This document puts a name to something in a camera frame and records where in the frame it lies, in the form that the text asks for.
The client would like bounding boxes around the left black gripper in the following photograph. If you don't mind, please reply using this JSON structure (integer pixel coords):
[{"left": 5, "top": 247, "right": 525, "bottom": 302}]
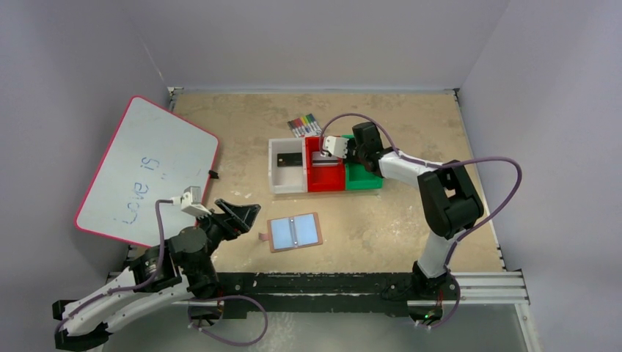
[{"left": 191, "top": 199, "right": 260, "bottom": 274}]

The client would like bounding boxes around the green plastic bin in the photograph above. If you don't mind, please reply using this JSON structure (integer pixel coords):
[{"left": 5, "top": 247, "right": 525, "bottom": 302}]
[{"left": 343, "top": 160, "right": 384, "bottom": 191}]

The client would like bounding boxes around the red plastic bin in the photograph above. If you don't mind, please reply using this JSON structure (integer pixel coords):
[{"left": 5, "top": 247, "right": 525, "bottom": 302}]
[{"left": 304, "top": 136, "right": 345, "bottom": 192}]

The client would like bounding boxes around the white plastic bin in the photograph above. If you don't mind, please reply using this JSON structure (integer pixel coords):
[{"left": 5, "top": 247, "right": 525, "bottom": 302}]
[{"left": 268, "top": 138, "right": 307, "bottom": 194}]

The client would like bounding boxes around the pink leather card holder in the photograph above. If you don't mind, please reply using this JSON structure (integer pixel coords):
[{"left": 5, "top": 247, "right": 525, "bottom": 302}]
[{"left": 257, "top": 212, "right": 323, "bottom": 253}]

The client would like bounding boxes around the red framed whiteboard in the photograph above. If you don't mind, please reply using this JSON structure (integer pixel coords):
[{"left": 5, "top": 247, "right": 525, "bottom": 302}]
[{"left": 74, "top": 96, "right": 219, "bottom": 246}]

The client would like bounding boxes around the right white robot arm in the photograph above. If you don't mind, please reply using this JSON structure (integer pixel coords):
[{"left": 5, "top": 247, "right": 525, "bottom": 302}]
[{"left": 346, "top": 122, "right": 484, "bottom": 298}]

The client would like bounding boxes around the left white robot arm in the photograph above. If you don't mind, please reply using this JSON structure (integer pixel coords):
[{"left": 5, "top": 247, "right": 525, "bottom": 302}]
[{"left": 52, "top": 197, "right": 264, "bottom": 351}]

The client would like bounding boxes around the silver credit card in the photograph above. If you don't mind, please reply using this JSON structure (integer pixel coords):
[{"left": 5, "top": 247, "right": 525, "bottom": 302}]
[{"left": 311, "top": 151, "right": 340, "bottom": 167}]

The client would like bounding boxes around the black credit card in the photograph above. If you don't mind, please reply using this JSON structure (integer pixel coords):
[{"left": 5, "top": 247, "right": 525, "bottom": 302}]
[{"left": 277, "top": 153, "right": 303, "bottom": 167}]

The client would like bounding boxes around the pack of coloured markers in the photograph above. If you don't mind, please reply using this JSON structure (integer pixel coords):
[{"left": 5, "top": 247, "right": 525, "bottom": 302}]
[{"left": 287, "top": 114, "right": 322, "bottom": 138}]

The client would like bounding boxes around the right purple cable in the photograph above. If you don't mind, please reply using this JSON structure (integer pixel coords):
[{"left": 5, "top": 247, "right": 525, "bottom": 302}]
[{"left": 321, "top": 113, "right": 523, "bottom": 273}]

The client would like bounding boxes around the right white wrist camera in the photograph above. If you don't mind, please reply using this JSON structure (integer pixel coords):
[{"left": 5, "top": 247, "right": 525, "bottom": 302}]
[{"left": 321, "top": 136, "right": 349, "bottom": 159}]

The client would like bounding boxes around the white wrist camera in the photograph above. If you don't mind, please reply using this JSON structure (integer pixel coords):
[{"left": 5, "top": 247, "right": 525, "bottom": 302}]
[
  {"left": 180, "top": 186, "right": 211, "bottom": 219},
  {"left": 321, "top": 136, "right": 349, "bottom": 159}
]

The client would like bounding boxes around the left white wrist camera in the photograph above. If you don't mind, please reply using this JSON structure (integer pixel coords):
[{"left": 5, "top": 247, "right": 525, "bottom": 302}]
[{"left": 180, "top": 186, "right": 211, "bottom": 219}]

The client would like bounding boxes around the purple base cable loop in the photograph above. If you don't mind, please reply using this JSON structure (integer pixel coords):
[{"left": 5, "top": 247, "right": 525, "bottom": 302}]
[{"left": 187, "top": 295, "right": 269, "bottom": 348}]

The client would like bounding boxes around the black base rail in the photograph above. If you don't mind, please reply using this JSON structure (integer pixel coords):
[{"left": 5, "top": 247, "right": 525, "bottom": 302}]
[{"left": 172, "top": 271, "right": 458, "bottom": 319}]

